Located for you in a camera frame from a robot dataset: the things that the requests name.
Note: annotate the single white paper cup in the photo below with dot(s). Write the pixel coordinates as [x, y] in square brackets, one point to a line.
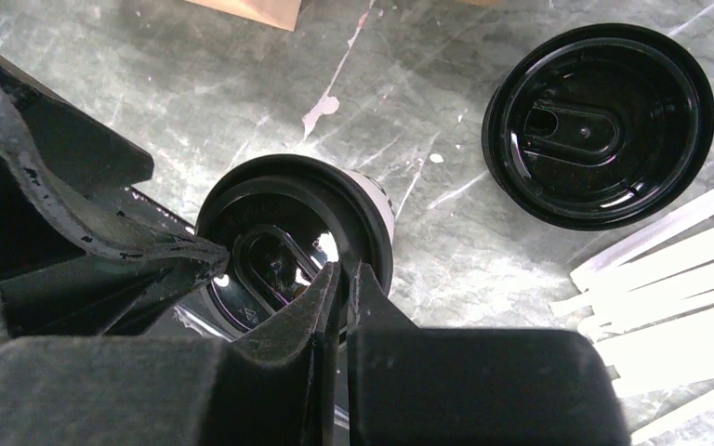
[379, 197]

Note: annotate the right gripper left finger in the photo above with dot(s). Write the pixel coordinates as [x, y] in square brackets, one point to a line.
[272, 386]

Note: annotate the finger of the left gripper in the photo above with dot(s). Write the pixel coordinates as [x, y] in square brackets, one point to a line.
[76, 258]

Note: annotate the patterned paper bag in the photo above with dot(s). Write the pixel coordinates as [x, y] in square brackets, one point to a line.
[281, 14]

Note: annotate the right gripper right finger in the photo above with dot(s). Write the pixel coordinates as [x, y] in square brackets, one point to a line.
[498, 386]

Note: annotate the stack of black lids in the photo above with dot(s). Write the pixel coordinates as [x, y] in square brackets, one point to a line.
[599, 127]

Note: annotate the pile of wrapped straws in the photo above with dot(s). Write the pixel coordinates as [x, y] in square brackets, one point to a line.
[651, 298]

